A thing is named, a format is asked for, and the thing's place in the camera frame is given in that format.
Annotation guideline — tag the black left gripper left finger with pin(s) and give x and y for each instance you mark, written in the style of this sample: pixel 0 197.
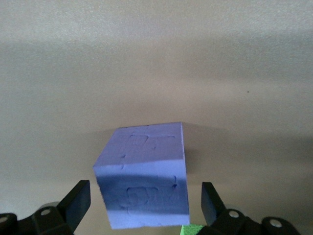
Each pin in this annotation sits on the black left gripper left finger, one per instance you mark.
pixel 73 208

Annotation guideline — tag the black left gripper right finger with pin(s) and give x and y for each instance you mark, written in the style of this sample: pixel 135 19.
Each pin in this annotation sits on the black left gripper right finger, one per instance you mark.
pixel 215 215

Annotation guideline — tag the green foam cube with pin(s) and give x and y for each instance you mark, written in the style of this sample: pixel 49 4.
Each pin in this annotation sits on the green foam cube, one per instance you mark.
pixel 190 230

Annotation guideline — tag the purple foam cube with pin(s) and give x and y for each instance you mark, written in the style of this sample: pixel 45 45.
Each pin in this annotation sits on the purple foam cube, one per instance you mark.
pixel 146 151

